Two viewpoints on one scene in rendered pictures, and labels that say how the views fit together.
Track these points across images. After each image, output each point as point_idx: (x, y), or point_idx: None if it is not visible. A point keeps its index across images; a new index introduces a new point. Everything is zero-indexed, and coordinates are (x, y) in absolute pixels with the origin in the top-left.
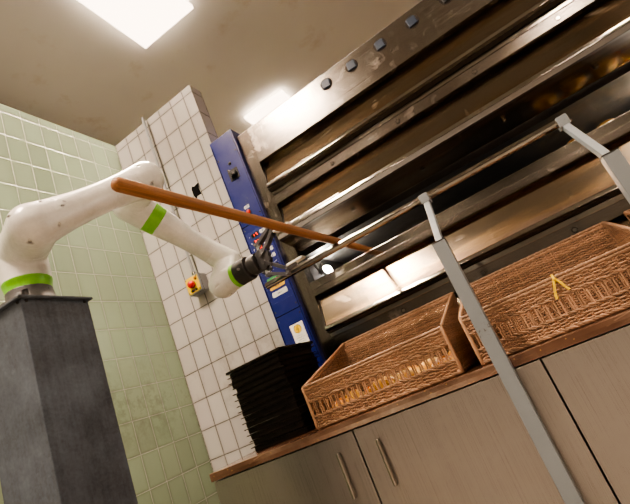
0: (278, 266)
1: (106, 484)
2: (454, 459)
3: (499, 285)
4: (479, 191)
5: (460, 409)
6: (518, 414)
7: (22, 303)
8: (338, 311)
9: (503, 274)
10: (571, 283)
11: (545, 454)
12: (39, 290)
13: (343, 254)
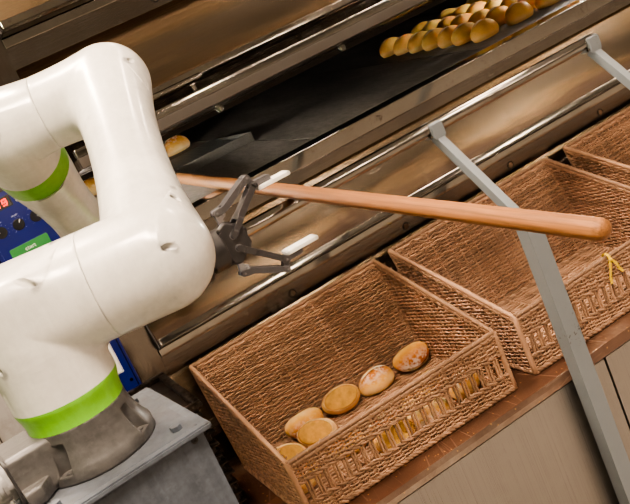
0: (271, 256)
1: None
2: (518, 501)
3: (437, 246)
4: (405, 95)
5: (527, 437)
6: (582, 427)
7: (206, 439)
8: None
9: (440, 229)
10: (621, 263)
11: (620, 464)
12: (133, 400)
13: None
